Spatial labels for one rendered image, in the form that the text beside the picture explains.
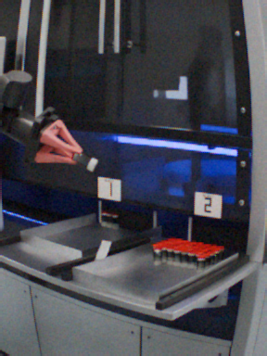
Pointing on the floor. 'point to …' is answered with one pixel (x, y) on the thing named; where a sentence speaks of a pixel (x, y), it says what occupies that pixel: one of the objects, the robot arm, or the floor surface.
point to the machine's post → (254, 29)
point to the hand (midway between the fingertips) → (75, 155)
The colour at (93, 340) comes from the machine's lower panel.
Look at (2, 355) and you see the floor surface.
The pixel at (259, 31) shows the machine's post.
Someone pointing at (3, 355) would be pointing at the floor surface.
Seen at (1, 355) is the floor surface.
